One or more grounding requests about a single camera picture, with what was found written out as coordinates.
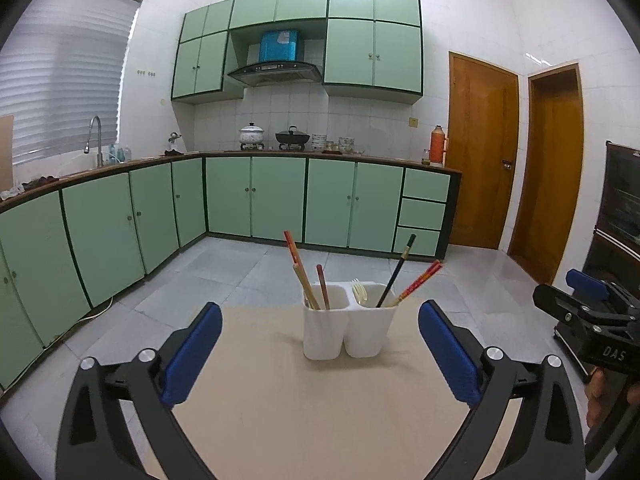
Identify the green kitchen cabinets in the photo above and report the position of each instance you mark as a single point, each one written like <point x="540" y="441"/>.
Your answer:
<point x="280" y="197"/>
<point x="350" y="50"/>

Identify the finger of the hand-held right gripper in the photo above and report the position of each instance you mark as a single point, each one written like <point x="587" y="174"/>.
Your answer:
<point x="565" y="310"/>
<point x="587" y="284"/>

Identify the green lower kitchen cabinets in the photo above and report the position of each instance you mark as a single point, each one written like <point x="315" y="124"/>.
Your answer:
<point x="280" y="197"/>

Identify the glass jar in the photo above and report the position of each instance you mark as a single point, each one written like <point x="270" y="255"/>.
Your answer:
<point x="426" y="157"/>

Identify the reddish brown chopstick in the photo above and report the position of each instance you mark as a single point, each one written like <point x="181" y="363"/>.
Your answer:
<point x="322" y="285"/>

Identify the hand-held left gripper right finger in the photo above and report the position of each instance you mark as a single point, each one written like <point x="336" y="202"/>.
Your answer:
<point x="450" y="355"/>

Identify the person's right hand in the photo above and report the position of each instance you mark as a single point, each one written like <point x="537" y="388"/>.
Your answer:
<point x="597" y="395"/>

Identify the steel kitchen faucet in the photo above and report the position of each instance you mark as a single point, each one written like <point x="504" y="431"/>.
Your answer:
<point x="96" y="132"/>

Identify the black chopstick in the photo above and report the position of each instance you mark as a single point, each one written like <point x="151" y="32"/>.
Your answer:
<point x="395" y="270"/>

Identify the blue box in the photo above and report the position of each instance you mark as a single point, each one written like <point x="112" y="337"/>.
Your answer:
<point x="279" y="46"/>

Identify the steel kettle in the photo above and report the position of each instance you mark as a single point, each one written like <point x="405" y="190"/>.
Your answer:
<point x="174" y="142"/>

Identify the black range hood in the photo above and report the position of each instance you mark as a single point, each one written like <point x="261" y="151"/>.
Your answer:
<point x="275" y="72"/>

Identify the wooden chopstick red patterned end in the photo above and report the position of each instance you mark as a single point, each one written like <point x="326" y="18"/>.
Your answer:
<point x="423" y="281"/>
<point x="416" y="280"/>

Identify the white cooking pot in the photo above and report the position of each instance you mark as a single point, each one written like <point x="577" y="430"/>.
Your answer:
<point x="251" y="136"/>

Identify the wall hooks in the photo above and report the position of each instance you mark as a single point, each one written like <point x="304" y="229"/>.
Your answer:
<point x="146" y="74"/>

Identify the bottles beside sink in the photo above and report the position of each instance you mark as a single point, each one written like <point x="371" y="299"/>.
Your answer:
<point x="120" y="155"/>

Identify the white two-compartment utensil holder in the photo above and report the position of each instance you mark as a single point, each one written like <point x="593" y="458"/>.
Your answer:
<point x="325" y="330"/>

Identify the green upper kitchen cabinets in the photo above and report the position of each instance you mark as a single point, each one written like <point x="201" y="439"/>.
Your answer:
<point x="350" y="50"/>

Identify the black glass-door cabinet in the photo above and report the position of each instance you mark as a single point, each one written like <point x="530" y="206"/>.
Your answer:
<point x="620" y="220"/>

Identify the dark cloth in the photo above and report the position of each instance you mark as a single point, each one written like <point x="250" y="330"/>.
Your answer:
<point x="40" y="182"/>

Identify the stack of bowls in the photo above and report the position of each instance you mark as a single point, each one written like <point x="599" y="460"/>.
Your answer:
<point x="319" y="142"/>

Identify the patterned bowls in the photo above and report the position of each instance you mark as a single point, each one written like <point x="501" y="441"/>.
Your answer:
<point x="347" y="145"/>

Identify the plain wooden door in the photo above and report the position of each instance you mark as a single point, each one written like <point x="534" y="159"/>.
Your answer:
<point x="547" y="175"/>

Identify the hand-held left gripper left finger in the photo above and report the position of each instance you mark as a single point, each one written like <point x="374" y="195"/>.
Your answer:
<point x="192" y="355"/>

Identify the black wok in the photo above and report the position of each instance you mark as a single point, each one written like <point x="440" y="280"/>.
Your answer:
<point x="291" y="137"/>

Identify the brown cardboard sheet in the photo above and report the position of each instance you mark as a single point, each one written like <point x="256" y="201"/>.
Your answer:
<point x="6" y="150"/>

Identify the orange thermos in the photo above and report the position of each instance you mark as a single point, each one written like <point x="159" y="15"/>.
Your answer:
<point x="438" y="147"/>

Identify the pale yellow plastic fork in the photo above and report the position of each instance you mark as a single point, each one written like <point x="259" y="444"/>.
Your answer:
<point x="357" y="292"/>

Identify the white window blind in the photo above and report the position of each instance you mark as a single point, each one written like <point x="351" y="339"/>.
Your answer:
<point x="65" y="75"/>

